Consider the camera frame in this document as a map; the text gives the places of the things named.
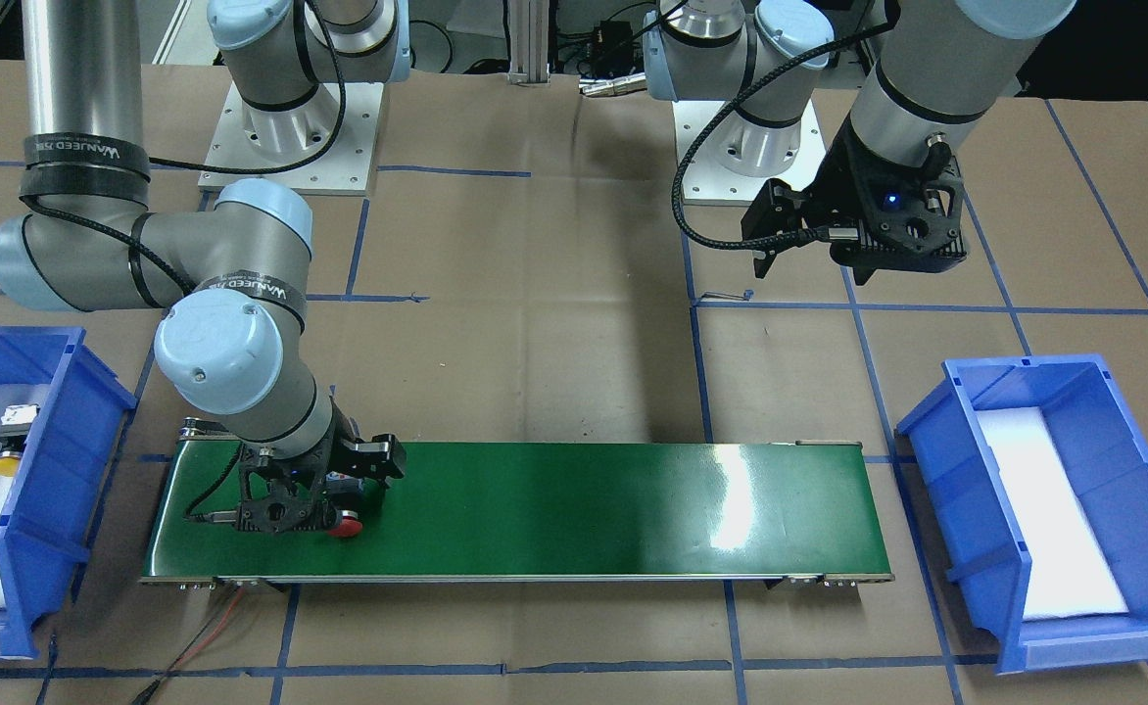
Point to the red push button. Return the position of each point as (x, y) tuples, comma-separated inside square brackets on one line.
[(345, 494)]

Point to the yellow push button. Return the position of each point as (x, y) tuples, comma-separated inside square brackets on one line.
[(15, 424)]

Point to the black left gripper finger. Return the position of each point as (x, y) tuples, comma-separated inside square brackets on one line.
[(865, 268), (774, 220)]

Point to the green conveyor belt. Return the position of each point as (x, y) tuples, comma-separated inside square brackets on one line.
[(542, 512)]

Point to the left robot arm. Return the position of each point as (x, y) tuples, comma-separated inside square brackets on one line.
[(941, 67)]

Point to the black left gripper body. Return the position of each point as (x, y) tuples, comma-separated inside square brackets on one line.
[(840, 184)]

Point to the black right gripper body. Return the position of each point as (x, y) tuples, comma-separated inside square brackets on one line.
[(350, 453)]

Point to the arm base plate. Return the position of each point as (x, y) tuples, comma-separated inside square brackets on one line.
[(246, 137), (737, 158)]

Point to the aluminium frame post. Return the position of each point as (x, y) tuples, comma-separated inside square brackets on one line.
[(528, 41)]

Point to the blue bin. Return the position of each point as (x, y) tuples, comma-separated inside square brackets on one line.
[(1106, 458), (44, 521)]

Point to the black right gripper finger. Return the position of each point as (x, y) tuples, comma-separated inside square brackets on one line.
[(381, 458)]

